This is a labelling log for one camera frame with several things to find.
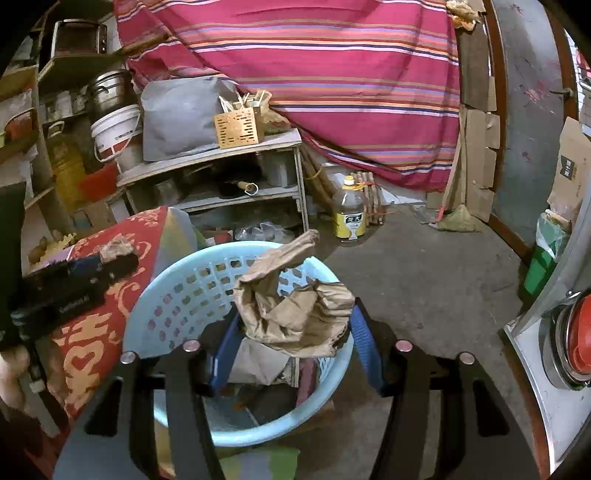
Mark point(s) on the pink striped cloth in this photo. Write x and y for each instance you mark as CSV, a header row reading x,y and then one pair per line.
x,y
323,69

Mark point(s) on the straw broom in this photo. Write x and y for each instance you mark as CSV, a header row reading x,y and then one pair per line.
x,y
457,219

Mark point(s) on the red round lid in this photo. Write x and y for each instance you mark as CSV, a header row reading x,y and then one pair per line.
x,y
581,337

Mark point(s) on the silver metal appliance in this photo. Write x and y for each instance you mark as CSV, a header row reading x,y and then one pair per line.
x,y
535,369

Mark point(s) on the clear crumpled plastic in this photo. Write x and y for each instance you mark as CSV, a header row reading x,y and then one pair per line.
x,y
263,230

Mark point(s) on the brown cardboard box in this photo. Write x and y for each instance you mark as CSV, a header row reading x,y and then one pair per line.
x,y
97,214

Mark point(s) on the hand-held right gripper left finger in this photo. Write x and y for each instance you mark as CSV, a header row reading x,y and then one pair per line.
x,y
226,350

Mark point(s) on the yellow egg tray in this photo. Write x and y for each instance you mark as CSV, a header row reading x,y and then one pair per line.
x,y
64,242

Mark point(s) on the grey metal door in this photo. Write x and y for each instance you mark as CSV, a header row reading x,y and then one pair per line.
x,y
526,115

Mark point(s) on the light wooden wall shelf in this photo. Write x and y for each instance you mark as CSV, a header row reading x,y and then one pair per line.
x,y
41,161

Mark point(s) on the tall cardboard box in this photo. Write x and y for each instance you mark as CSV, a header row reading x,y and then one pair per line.
x,y
572,161

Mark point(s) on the grey wooden shelf unit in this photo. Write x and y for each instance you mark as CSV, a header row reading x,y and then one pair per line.
x,y
207,154

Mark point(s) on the person's left hand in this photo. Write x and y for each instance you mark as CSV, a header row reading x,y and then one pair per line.
x,y
11,378

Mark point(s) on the bundle of wooden sticks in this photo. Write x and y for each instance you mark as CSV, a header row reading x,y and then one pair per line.
x,y
369,198

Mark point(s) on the large yellow oil jug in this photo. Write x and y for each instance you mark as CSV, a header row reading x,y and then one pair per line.
x,y
67,170

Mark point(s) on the yellow rag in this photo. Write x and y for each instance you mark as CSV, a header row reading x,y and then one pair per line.
x,y
464,14

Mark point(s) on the red floral towel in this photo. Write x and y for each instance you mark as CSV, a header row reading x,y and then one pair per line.
x,y
101,369

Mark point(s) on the small yellow label oil bottle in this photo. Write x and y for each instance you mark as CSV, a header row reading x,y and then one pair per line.
x,y
349,226

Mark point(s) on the red plastic basket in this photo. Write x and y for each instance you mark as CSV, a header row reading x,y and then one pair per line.
x,y
99,182

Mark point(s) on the stacked cardboard sheets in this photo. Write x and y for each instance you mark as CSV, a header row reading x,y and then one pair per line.
x,y
475,138

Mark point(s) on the small metal oven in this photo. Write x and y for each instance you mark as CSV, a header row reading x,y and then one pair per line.
x,y
78,39

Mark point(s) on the bundle of chopsticks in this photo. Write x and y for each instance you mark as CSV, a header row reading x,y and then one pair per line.
x,y
244,101

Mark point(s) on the yellow chopstick holder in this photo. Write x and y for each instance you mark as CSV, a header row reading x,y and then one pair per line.
x,y
238,129

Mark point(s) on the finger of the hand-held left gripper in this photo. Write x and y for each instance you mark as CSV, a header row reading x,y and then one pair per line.
x,y
115,270

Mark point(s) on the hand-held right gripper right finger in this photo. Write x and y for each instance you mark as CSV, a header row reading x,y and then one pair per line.
x,y
367,350

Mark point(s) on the light blue plastic basket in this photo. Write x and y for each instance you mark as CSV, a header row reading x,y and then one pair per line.
x,y
184,286

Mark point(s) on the green plastic bag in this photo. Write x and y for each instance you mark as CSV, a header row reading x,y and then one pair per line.
x,y
540,267

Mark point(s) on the white plastic bucket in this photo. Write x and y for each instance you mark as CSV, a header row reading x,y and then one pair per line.
x,y
115,129

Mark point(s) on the brown paper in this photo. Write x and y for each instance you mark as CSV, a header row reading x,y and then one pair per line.
x,y
286,309

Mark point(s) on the large steel pot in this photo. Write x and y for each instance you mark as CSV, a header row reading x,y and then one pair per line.
x,y
108,92

